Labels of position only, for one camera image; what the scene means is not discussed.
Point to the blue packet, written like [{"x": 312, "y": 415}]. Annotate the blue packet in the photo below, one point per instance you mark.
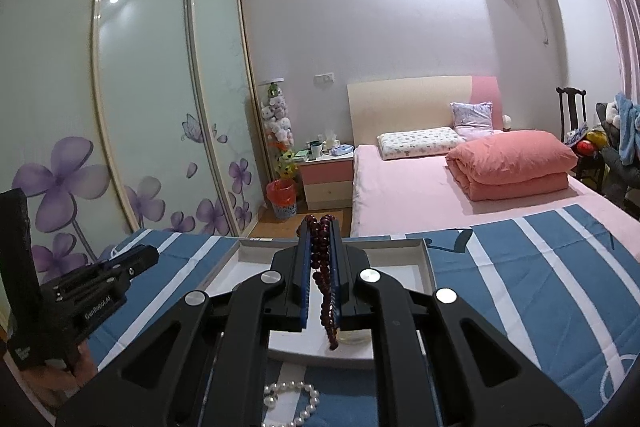
[{"x": 341, "y": 151}]

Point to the light blue garment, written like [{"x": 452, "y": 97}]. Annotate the light blue garment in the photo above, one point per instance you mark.
[{"x": 629, "y": 127}]

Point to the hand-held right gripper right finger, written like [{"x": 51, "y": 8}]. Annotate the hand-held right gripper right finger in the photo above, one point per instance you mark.
[{"x": 336, "y": 267}]

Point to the red ball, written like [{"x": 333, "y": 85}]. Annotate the red ball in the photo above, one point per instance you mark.
[{"x": 585, "y": 148}]

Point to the green book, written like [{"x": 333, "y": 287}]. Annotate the green book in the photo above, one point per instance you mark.
[{"x": 301, "y": 156}]

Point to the white patterned pillow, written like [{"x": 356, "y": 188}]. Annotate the white patterned pillow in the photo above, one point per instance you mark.
[{"x": 420, "y": 142}]

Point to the lilac pillow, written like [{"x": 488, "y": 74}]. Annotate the lilac pillow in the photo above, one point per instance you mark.
[{"x": 472, "y": 117}]

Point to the yellow ball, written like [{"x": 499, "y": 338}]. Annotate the yellow ball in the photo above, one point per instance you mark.
[{"x": 594, "y": 137}]

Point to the grey shallow cardboard tray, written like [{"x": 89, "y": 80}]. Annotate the grey shallow cardboard tray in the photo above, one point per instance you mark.
[{"x": 390, "y": 277}]

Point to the tissue box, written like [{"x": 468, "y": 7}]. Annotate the tissue box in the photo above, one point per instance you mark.
[{"x": 332, "y": 142}]

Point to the folded salmon quilt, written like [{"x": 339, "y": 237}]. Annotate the folded salmon quilt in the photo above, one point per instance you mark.
[{"x": 510, "y": 162}]

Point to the pink curtain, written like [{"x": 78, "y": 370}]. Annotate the pink curtain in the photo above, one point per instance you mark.
[{"x": 620, "y": 7}]

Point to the grey white plush toy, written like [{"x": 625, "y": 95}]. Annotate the grey white plush toy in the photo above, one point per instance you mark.
[{"x": 612, "y": 114}]

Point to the dark wooden chair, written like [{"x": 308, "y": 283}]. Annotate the dark wooden chair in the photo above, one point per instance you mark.
[{"x": 570, "y": 107}]

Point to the person's left hand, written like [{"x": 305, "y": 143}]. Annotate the person's left hand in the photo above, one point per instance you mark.
[{"x": 50, "y": 382}]

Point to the floral sliding door wardrobe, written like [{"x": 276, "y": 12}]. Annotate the floral sliding door wardrobe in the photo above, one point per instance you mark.
[{"x": 150, "y": 82}]

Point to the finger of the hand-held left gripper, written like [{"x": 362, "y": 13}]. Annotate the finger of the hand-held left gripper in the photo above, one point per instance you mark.
[{"x": 137, "y": 259}]

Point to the pink beige nightstand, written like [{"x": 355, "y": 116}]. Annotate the pink beige nightstand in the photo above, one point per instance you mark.
[{"x": 325, "y": 182}]

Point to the bed with pink sheet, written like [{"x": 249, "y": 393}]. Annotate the bed with pink sheet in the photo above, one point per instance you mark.
[{"x": 400, "y": 192}]

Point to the white wall switch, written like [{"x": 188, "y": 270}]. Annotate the white wall switch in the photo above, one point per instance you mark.
[{"x": 325, "y": 79}]

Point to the plush toy tower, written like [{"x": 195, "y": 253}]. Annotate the plush toy tower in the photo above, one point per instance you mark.
[{"x": 277, "y": 122}]

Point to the blue white striped cloth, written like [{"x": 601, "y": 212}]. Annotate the blue white striped cloth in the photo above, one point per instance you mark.
[{"x": 500, "y": 307}]

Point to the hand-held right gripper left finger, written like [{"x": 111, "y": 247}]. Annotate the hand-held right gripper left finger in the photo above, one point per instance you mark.
[{"x": 303, "y": 267}]

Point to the beige and pink headboard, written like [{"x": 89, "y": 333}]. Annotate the beige and pink headboard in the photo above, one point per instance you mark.
[{"x": 400, "y": 107}]

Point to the red trash bin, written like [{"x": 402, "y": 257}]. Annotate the red trash bin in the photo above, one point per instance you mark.
[{"x": 282, "y": 199}]

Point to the dark grey armchair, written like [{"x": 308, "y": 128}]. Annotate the dark grey armchair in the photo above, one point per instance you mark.
[{"x": 622, "y": 177}]

